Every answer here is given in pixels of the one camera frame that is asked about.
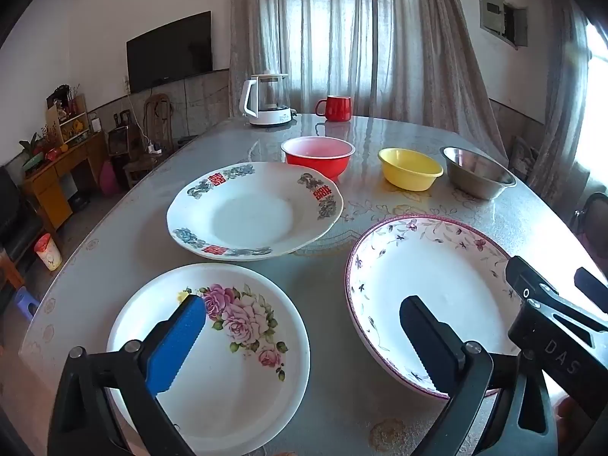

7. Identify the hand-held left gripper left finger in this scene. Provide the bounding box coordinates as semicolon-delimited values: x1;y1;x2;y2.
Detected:
47;293;208;456

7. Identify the white and red bin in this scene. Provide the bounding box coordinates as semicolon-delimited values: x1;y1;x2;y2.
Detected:
33;234;63;271

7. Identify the leaning framed picture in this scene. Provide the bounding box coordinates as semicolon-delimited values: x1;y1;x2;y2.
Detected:
510;135;541;177

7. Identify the small shelf with ornaments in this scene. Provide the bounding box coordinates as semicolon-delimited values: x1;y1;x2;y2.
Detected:
46;84;91;146

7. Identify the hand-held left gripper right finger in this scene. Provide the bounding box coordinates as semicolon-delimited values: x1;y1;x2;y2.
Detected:
399;295;557;456

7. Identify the wooden cabinet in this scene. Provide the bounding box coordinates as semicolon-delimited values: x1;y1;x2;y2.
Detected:
21;130;109;230

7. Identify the white plate with red characters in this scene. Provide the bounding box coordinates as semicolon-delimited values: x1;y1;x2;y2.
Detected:
166;161;345;262

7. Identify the blue plastic stool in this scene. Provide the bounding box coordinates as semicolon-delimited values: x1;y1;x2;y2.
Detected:
12;287;41;322

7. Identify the white glass electric kettle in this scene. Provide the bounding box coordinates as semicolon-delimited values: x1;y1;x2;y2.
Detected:
239;73;293;127

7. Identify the white plate with pink roses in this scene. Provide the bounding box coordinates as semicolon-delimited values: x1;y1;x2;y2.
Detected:
107;263;312;455

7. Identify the pink bag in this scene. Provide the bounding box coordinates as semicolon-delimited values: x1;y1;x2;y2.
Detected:
100;160;119;195

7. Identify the black wall television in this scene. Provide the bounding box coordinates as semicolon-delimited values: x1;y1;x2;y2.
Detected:
126;10;213;94

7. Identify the dark chair with pink cloth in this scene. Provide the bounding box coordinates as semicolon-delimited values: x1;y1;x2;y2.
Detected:
572;192;608;258

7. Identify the wooden chair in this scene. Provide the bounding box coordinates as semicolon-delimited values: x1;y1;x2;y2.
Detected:
124;93;174;186

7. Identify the bright window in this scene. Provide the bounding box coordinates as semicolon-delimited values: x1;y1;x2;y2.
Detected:
577;24;608;162

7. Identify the white plate with purple rim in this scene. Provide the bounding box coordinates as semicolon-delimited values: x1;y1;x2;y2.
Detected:
345;215;526;400

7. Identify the wide grey lace curtain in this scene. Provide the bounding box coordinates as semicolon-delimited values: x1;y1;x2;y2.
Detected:
229;0;508;167

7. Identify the red mug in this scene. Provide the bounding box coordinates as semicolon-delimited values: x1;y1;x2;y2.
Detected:
315;95;353;122

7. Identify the narrow grey lace curtain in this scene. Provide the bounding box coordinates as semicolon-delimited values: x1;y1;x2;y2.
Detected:
527;0;594;200

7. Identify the grey wall electrical panel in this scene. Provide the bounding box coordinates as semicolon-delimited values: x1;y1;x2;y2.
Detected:
478;0;529;49

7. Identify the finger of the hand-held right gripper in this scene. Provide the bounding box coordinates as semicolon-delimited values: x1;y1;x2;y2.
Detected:
505;256;560;301
573;267;608;303

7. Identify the yellow plastic bowl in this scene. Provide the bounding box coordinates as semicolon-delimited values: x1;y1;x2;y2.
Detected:
378;147;444;192

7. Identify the stainless steel bowl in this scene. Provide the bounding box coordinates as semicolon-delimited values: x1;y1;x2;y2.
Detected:
439;146;517;200

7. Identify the red plastic bowl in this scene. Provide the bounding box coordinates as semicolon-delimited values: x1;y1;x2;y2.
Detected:
280;136;356;182

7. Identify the black sofa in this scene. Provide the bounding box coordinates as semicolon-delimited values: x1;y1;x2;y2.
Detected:
0;166;46;267

